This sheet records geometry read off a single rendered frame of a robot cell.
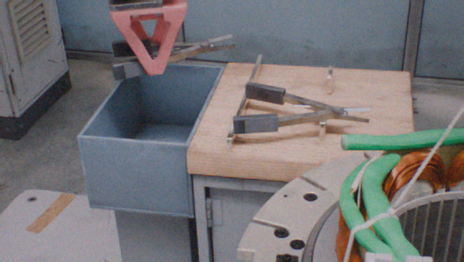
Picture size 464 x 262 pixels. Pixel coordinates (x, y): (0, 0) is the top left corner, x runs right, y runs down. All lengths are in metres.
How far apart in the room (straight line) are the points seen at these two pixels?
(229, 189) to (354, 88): 0.18
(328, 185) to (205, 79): 0.30
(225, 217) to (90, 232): 0.37
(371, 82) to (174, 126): 0.24
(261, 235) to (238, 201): 0.18
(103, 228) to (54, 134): 1.84
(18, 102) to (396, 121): 2.24
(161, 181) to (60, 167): 1.97
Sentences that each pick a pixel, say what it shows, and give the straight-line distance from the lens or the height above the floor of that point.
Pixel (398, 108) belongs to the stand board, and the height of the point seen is 1.07.
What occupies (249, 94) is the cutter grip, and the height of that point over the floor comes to 1.08.
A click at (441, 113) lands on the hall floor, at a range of 2.88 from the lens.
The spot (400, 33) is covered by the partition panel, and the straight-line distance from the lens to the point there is 2.77.
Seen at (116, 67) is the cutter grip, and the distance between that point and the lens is 0.62.
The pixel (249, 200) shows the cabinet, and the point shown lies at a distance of 0.61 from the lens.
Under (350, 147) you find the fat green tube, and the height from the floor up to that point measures 1.16.
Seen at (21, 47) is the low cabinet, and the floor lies 0.36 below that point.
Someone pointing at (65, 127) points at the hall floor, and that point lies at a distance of 2.84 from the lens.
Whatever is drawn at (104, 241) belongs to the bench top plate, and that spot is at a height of 0.78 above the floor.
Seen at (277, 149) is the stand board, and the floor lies 1.07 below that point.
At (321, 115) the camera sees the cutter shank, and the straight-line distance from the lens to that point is 0.59.
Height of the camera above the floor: 1.38
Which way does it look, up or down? 31 degrees down
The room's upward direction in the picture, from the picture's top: 2 degrees counter-clockwise
